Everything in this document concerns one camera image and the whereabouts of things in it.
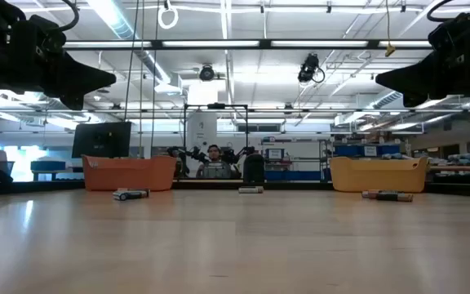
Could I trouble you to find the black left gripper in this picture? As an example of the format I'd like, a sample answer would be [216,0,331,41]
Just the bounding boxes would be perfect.
[0,0,118,110]

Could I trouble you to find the yellow plastic bin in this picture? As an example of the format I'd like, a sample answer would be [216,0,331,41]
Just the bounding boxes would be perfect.
[329,156,430,194]

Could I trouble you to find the yellow hanging connector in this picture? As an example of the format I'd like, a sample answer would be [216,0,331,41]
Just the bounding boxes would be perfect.
[384,0,397,58]

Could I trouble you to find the dark flat monitor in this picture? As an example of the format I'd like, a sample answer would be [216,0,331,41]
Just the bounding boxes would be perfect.
[71,121,133,159]

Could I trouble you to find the blue shelf bins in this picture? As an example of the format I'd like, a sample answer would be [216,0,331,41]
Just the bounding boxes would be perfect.
[332,143,401,158]

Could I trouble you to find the orange plastic bin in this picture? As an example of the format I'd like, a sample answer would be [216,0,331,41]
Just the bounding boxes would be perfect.
[82,154,178,192]

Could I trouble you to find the round black ceiling device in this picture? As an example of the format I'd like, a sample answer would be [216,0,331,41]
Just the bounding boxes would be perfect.
[198,64,216,82]

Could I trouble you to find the blue storage cabinet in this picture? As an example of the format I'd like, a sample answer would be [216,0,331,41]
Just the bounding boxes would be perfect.
[264,169,332,182]

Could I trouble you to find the overhead light bar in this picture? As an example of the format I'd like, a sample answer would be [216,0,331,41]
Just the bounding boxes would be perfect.
[61,38,434,51]

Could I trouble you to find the small blue monitor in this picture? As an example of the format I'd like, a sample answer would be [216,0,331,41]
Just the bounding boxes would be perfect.
[264,147,286,162]

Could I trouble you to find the person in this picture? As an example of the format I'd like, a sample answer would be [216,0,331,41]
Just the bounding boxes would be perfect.
[195,144,236,180]

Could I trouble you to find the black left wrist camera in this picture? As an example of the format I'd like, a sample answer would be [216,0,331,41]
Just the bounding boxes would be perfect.
[29,15,68,56]

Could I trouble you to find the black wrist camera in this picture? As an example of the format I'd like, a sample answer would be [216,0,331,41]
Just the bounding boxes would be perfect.
[29,15,68,56]
[427,12,464,56]

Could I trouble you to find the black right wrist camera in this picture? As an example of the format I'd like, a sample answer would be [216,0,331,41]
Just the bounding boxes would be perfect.
[427,12,464,56]

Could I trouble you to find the black hanging cable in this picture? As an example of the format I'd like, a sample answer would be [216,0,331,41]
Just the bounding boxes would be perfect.
[150,0,158,157]
[139,0,144,157]
[122,0,140,123]

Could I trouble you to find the black left camera cable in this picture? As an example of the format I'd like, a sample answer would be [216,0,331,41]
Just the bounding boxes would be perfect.
[57,0,81,33]

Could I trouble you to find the black camera cable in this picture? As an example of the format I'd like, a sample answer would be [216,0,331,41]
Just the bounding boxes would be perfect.
[425,0,448,24]
[57,0,81,33]

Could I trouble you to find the black right camera cable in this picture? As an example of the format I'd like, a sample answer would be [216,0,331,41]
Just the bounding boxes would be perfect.
[425,0,448,24]

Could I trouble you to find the white hanging ring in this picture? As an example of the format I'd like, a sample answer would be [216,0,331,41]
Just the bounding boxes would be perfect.
[157,2,180,31]

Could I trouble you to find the black overhead camera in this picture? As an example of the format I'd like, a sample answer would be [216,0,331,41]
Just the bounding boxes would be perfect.
[297,52,326,85]

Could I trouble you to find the black metal frame stand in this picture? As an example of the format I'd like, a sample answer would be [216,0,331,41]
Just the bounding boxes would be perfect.
[182,102,250,180]

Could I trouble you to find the black aluminium table frame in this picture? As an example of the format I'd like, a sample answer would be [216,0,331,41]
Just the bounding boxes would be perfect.
[0,178,470,196]

